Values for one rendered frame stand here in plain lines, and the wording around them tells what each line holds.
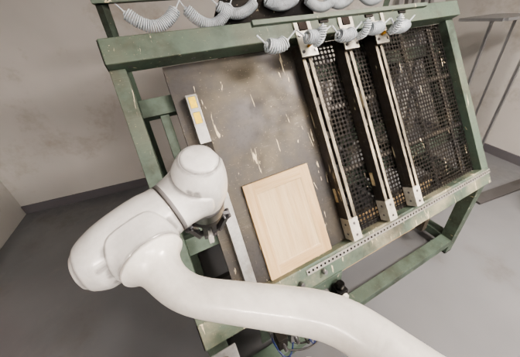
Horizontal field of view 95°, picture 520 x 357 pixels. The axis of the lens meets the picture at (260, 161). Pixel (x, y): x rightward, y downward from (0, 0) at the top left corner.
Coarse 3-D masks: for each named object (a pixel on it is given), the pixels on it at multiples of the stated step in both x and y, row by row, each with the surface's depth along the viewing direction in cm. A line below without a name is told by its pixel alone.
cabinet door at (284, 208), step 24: (264, 192) 117; (288, 192) 122; (312, 192) 126; (264, 216) 116; (288, 216) 121; (312, 216) 126; (264, 240) 116; (288, 240) 120; (312, 240) 125; (288, 264) 120
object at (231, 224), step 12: (192, 96) 104; (192, 108) 104; (192, 120) 105; (204, 120) 106; (204, 132) 106; (228, 204) 108; (228, 228) 108; (240, 240) 109; (240, 252) 109; (240, 264) 109; (252, 276) 111
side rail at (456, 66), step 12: (444, 24) 168; (444, 36) 170; (456, 36) 170; (444, 48) 172; (456, 48) 169; (456, 60) 168; (456, 72) 170; (456, 84) 172; (456, 96) 174; (468, 96) 172; (468, 108) 171; (468, 120) 172; (468, 132) 174; (468, 144) 177; (480, 144) 174; (480, 156) 174; (480, 168) 175
